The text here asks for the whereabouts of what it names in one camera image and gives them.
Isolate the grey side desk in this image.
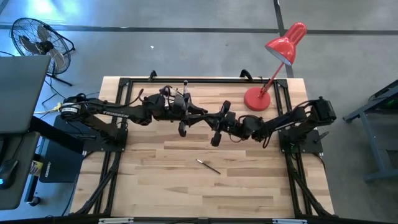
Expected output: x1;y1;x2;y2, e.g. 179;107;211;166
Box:
0;131;41;212

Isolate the thin black makeup brush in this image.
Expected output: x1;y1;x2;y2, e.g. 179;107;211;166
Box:
195;158;222;175

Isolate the yellow and white label card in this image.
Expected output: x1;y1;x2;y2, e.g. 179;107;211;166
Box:
29;159;45;177

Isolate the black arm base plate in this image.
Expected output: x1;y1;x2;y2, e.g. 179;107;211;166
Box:
278;129;325;156
82;126;129;154

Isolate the yellow power plug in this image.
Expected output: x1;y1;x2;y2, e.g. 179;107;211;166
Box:
33;101;65;115

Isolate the black aluminium table frame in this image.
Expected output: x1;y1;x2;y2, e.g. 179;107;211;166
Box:
70;68;336;218

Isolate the black floor fan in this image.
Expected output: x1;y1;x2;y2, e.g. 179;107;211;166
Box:
10;17;76;87

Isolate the white frame bracket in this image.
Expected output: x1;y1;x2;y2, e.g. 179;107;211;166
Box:
98;217;135;224
272;218;308;224

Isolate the dark metal cart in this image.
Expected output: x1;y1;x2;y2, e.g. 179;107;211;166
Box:
343;79;398;184

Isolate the black computer mouse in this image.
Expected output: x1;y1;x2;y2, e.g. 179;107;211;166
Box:
0;158;19;190

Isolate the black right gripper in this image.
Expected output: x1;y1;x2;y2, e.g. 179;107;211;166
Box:
192;100;242;147

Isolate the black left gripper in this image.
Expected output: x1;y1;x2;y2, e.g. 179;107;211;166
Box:
150;93;208;138

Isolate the red desk lamp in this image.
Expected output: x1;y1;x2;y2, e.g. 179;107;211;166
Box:
243;21;308;113

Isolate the grey flat panel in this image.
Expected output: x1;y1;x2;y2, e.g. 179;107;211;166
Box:
0;55;52;135

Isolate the clear acrylic organizer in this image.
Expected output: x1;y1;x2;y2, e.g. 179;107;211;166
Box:
157;81;192;108

